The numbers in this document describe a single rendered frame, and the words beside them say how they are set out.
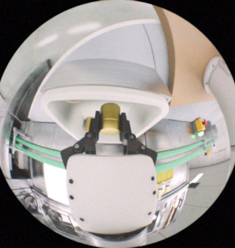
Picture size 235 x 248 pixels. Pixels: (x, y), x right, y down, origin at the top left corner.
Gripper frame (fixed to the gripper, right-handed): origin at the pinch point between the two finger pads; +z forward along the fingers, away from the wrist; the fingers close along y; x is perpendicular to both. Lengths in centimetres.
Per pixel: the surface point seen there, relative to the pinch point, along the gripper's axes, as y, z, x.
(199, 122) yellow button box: 50, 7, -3
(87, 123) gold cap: -6.1, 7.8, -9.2
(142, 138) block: 11.1, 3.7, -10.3
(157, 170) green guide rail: 17.7, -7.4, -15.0
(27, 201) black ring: -73, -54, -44
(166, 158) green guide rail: 22.8, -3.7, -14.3
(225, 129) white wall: 608, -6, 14
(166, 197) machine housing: 50, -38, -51
